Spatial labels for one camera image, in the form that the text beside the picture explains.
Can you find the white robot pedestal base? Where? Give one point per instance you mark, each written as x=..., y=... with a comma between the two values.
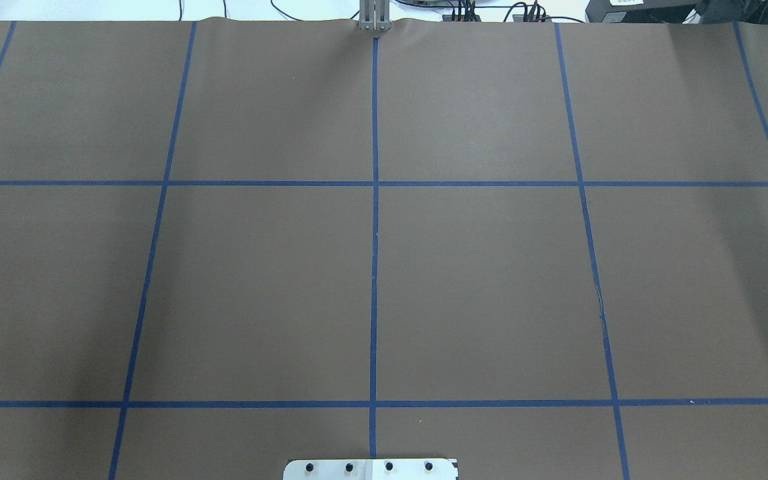
x=396, y=468

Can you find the black power strip with plugs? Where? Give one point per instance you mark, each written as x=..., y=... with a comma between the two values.
x=496, y=11

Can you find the aluminium frame post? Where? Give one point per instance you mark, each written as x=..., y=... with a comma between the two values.
x=374, y=15

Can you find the black device box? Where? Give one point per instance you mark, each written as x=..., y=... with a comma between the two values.
x=676, y=12

